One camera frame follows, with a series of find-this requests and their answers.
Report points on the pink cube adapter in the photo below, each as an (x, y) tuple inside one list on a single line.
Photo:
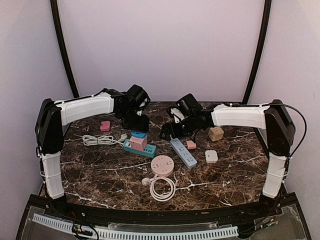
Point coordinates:
[(138, 144)]

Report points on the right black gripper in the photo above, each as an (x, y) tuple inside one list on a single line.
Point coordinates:
[(166, 127)]

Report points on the white charger plug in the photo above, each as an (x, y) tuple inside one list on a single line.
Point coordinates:
[(211, 156)]

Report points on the right black frame post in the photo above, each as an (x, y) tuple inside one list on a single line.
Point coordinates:
[(259, 50)]

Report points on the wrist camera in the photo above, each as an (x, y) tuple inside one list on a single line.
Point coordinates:
[(137, 99), (187, 106)]

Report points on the blue cube plug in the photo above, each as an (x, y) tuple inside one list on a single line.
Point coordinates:
[(138, 134)]

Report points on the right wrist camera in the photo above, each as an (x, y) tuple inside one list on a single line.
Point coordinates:
[(187, 106)]

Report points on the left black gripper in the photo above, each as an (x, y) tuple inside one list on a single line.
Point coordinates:
[(144, 125)]

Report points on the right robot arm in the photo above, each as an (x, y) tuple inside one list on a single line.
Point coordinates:
[(273, 118)]

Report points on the pink charger plug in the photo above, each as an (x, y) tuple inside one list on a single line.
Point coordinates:
[(191, 145)]

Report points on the black frame post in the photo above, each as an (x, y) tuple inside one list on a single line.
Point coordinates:
[(62, 47), (259, 50)]

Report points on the pink square adapter plug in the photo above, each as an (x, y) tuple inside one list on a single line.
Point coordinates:
[(105, 126)]

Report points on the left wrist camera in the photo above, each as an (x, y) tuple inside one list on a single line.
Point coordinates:
[(137, 99)]

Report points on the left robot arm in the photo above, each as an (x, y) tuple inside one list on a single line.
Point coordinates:
[(54, 115)]

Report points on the white slotted cable duct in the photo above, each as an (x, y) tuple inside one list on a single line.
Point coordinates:
[(110, 234)]

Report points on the left black frame post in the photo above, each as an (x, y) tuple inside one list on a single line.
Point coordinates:
[(62, 47)]

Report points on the beige cube socket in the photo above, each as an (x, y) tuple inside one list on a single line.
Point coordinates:
[(215, 133)]

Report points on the black front rail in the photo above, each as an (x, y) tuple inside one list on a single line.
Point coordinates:
[(241, 215)]

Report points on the grey-blue power strip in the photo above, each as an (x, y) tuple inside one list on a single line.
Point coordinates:
[(183, 153)]

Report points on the pink round power strip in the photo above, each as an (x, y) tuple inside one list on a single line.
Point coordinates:
[(162, 166)]

